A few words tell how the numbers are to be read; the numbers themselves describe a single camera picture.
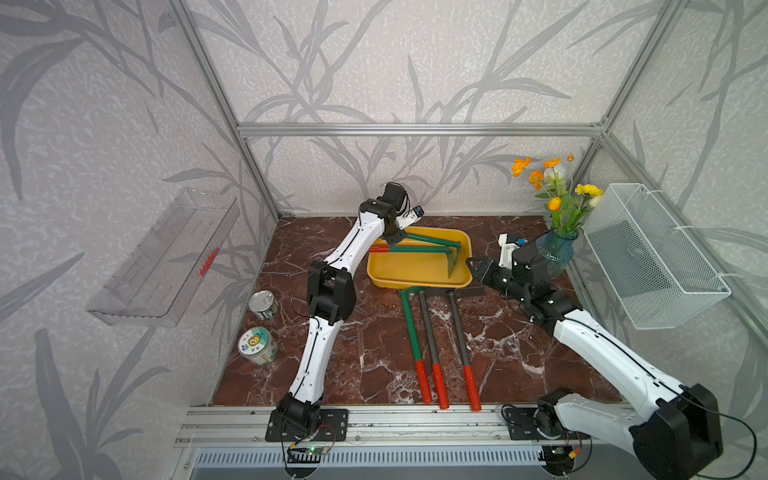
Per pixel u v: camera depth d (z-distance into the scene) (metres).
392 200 0.79
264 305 0.89
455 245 1.08
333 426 0.73
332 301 0.61
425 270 1.05
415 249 1.08
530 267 0.57
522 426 0.73
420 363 0.83
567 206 0.88
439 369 0.81
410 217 0.90
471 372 0.81
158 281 0.67
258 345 0.79
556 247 0.92
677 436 0.39
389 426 0.75
